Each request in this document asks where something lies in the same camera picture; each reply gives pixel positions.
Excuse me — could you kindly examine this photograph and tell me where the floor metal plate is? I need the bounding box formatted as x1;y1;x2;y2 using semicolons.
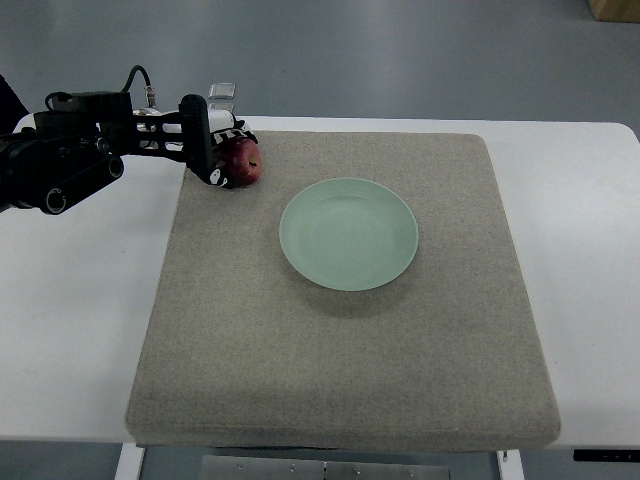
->
208;82;236;99
208;102;234;115

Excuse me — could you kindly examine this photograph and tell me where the pale green plate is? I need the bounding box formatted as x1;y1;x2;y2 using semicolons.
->
279;177;419;292

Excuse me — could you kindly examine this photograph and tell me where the black control panel strip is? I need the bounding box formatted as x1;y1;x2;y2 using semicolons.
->
573;449;640;463

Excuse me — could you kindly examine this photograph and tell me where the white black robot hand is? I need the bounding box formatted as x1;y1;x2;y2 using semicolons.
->
206;111;258;186

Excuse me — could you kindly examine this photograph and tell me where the grey metal base plate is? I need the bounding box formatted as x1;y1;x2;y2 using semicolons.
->
199;455;451;480

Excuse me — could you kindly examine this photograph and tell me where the white table leg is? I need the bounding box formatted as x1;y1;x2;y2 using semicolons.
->
114;443;146;480

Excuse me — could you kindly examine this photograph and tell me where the upper floor metal plate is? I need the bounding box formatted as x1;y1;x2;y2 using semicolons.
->
208;82;236;99

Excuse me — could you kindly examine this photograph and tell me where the lower floor metal plate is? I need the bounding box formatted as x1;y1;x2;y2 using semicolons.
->
208;102;234;115

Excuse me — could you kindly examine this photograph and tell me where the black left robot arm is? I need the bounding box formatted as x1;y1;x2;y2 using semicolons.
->
1;65;214;215

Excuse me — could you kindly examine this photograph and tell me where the grey fabric cushion mat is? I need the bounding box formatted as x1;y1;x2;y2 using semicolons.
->
126;131;561;452

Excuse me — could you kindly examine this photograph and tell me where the red apple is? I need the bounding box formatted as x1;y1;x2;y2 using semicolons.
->
210;138;262;188

